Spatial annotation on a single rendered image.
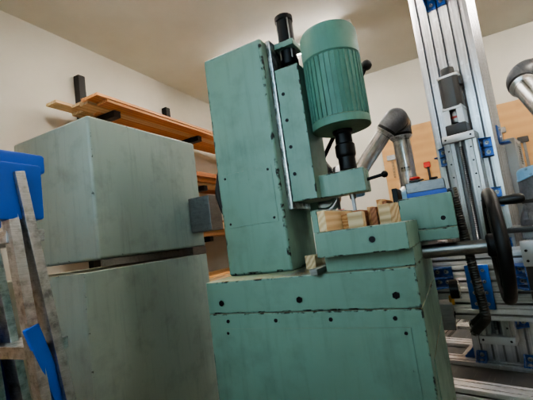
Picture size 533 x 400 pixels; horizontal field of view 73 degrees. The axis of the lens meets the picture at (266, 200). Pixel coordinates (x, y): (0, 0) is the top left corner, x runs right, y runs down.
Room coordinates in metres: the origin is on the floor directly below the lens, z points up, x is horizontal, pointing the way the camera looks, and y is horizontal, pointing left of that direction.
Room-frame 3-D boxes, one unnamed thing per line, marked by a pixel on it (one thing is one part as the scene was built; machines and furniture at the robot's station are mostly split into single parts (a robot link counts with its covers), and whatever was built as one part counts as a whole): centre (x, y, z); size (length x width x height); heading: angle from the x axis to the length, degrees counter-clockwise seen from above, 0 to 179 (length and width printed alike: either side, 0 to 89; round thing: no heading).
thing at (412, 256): (1.05, -0.31, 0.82); 0.40 x 0.21 x 0.04; 153
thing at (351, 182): (1.09, -0.24, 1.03); 0.14 x 0.07 x 0.09; 63
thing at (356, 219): (0.87, -0.21, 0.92); 0.04 x 0.04 x 0.04; 65
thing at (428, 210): (1.03, -0.45, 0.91); 0.15 x 0.14 x 0.09; 153
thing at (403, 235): (1.07, -0.37, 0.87); 0.61 x 0.30 x 0.06; 153
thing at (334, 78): (1.08, -0.26, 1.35); 0.18 x 0.18 x 0.31
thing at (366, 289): (1.14, -0.15, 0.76); 0.57 x 0.45 x 0.09; 63
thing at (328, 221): (1.13, -0.26, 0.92); 0.60 x 0.02 x 0.05; 153
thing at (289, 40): (1.14, -0.13, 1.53); 0.08 x 0.08 x 0.17; 63
